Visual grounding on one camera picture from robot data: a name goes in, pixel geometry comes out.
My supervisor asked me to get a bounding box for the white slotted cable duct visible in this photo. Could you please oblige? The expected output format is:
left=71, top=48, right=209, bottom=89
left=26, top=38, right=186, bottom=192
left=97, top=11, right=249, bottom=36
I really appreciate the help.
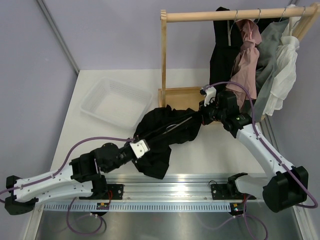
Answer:
left=44, top=202, right=231, bottom=213

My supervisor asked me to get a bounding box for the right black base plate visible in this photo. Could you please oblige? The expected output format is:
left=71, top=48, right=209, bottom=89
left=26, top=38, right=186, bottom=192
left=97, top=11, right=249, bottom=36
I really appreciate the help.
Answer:
left=210, top=183, right=243, bottom=200

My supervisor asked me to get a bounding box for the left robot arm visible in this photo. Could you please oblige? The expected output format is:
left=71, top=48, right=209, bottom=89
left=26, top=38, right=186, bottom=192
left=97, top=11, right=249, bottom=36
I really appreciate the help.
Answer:
left=4, top=140, right=150, bottom=216

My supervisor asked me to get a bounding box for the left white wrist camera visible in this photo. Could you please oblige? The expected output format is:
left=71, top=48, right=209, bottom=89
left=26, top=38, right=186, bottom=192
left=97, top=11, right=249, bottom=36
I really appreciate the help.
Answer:
left=129, top=139, right=149, bottom=149

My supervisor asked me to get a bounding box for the aluminium mounting rail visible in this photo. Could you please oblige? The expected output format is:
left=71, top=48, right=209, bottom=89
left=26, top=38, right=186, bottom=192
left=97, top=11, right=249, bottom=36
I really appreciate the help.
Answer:
left=33, top=173, right=306, bottom=202

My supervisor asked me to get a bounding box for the white plastic basket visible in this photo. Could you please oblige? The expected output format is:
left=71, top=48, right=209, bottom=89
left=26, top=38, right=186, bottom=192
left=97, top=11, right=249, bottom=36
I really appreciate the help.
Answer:
left=79, top=77, right=153, bottom=129

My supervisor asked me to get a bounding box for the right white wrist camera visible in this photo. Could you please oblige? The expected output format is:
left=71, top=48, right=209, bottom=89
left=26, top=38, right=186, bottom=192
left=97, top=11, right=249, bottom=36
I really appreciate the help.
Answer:
left=200, top=85, right=217, bottom=107

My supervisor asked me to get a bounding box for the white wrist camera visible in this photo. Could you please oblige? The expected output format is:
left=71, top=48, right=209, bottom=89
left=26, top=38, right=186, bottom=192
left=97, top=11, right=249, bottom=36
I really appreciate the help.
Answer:
left=200, top=85, right=217, bottom=107
left=129, top=139, right=149, bottom=149

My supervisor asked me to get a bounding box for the pink hanging garment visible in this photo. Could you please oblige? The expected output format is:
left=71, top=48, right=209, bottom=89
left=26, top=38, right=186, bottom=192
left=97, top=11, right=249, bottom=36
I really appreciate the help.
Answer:
left=226, top=19, right=262, bottom=109

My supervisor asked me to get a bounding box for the wooden clothes rack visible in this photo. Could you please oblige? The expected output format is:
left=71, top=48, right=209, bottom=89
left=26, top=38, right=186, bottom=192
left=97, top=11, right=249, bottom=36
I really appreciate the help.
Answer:
left=159, top=2, right=320, bottom=107

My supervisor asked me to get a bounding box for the black pleated skirt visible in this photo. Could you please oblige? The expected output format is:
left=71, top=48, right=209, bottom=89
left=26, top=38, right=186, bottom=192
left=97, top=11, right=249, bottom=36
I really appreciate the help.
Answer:
left=133, top=105, right=202, bottom=179

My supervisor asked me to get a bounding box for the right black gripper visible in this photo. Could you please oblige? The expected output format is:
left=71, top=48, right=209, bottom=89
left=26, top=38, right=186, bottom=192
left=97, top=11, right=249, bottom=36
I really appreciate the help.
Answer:
left=196, top=97, right=227, bottom=125

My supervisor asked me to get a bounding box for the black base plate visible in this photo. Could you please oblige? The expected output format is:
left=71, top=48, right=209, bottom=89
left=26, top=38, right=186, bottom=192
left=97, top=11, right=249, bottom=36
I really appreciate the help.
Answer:
left=210, top=183, right=243, bottom=200
left=79, top=184, right=124, bottom=201

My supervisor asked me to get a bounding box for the grey hanging garment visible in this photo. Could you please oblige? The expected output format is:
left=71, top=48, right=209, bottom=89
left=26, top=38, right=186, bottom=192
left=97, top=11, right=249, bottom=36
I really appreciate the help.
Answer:
left=254, top=18, right=289, bottom=115

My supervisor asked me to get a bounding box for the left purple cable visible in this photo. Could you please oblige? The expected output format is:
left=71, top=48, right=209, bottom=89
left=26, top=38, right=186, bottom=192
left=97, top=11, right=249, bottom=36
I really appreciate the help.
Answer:
left=0, top=136, right=137, bottom=235

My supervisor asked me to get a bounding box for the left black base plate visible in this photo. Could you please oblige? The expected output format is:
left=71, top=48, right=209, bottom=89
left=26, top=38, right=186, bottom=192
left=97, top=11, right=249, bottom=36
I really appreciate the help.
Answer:
left=79, top=184, right=124, bottom=201

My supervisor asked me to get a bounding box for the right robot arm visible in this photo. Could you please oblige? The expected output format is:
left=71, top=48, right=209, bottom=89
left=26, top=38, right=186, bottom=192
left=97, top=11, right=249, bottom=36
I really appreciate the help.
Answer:
left=199, top=87, right=309, bottom=213

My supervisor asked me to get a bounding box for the black hanging garment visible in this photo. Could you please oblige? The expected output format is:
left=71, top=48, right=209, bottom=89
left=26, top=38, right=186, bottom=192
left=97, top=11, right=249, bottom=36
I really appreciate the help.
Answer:
left=209, top=14, right=243, bottom=85

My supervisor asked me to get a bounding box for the white hanging garment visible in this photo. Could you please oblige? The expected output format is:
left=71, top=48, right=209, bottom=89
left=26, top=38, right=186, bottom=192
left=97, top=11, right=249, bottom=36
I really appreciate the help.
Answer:
left=263, top=17, right=300, bottom=116

